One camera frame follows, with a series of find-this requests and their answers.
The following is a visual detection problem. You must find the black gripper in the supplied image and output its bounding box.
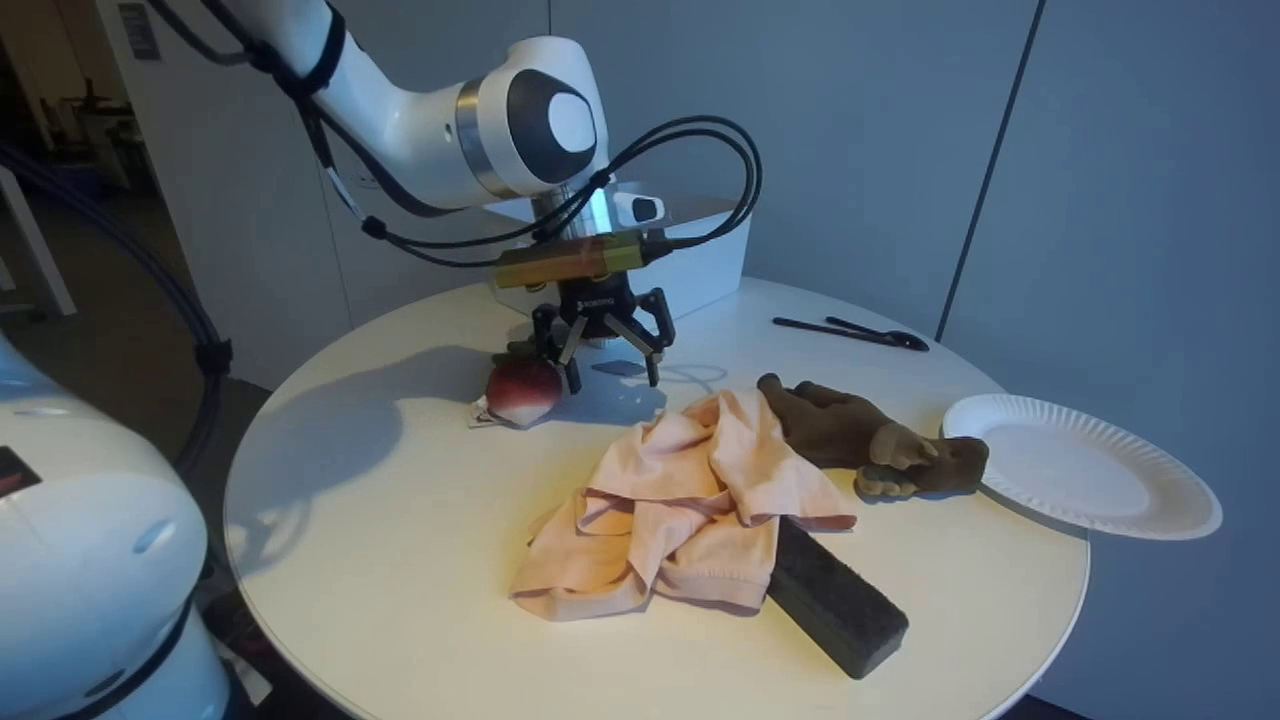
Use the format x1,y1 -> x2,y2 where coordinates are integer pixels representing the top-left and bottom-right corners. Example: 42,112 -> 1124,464
531,274 -> 679,401

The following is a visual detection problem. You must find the red plush toy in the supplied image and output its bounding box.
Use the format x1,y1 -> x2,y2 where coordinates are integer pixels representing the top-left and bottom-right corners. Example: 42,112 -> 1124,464
478,339 -> 571,432

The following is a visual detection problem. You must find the peach cloth garment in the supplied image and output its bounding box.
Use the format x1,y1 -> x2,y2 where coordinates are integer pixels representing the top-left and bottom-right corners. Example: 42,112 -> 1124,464
508,387 -> 859,624

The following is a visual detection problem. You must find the brown plush toy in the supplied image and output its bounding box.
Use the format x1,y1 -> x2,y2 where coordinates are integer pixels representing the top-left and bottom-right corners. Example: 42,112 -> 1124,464
753,370 -> 991,504

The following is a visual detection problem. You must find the white plastic basket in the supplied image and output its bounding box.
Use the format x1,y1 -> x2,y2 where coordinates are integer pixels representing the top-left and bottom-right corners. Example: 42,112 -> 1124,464
486,195 -> 756,330

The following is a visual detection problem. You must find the thin black pen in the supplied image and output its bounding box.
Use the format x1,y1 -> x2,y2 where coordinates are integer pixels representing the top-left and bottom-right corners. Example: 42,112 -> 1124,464
769,311 -> 914,349

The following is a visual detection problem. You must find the black rectangular block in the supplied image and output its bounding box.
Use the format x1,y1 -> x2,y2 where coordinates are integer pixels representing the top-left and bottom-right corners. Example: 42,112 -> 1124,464
769,518 -> 914,684

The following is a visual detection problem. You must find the white paper plate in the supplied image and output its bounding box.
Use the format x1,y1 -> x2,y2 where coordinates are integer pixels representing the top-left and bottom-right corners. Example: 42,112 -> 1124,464
940,387 -> 1228,544

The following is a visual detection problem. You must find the yellow wrist camera box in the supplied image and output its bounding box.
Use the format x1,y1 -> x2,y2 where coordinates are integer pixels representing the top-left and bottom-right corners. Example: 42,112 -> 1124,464
491,229 -> 675,291

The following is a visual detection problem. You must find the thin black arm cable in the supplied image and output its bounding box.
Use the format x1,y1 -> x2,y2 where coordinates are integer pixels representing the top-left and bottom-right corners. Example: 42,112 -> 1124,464
144,0 -> 769,274

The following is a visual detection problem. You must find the thick black base cable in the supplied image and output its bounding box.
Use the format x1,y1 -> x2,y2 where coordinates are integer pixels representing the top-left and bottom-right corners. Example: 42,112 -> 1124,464
0,135 -> 239,464

